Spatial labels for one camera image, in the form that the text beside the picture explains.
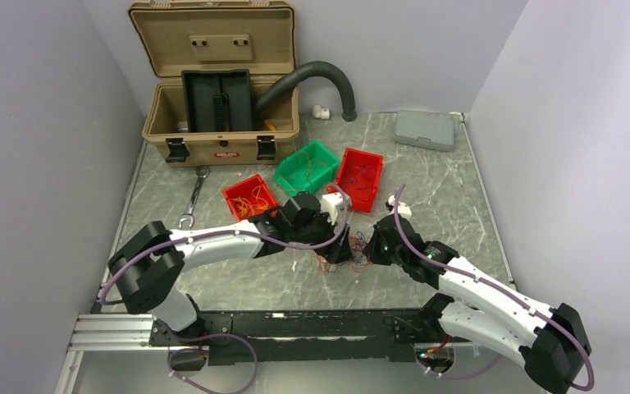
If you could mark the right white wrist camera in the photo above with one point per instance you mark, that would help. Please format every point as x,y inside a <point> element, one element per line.
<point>392,205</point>

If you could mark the tan plastic toolbox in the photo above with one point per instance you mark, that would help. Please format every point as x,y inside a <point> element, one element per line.
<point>214,59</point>

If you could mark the grey plastic organizer case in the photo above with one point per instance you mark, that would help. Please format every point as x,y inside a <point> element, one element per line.
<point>426,130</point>

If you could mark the green plastic bin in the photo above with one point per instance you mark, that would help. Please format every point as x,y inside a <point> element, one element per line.
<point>307,169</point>

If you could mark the white pipe fitting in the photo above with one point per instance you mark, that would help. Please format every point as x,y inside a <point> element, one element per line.
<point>321,113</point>

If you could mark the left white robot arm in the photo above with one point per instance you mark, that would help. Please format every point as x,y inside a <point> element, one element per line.
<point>145,270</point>

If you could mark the aluminium frame rail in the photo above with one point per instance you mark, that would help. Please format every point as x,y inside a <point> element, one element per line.
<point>111,332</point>

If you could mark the small red plastic bin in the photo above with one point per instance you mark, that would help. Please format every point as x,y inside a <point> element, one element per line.
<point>249,197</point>

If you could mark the yellow tool in toolbox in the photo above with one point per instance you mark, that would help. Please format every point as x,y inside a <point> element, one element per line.
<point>269,126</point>

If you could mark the large red plastic bin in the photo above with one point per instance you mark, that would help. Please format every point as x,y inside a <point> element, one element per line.
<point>358,176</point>

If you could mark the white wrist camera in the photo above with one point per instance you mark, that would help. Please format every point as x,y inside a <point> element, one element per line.
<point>392,205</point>
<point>334,204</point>

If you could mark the black toolbox tray insert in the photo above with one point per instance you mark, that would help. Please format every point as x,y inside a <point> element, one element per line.
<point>218,101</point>

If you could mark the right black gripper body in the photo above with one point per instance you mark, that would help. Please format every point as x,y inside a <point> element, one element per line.
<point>379,253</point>

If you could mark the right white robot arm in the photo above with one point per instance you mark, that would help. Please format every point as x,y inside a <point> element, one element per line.
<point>549,343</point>

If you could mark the silver combination wrench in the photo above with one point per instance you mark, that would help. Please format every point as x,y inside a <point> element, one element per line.
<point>186,219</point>

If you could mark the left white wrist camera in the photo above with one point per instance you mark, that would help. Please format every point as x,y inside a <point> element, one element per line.
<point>334,204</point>

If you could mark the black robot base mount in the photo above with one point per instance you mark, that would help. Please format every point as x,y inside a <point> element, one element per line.
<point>234,337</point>

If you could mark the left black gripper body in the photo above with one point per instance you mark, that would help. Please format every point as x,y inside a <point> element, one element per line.
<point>319,230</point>

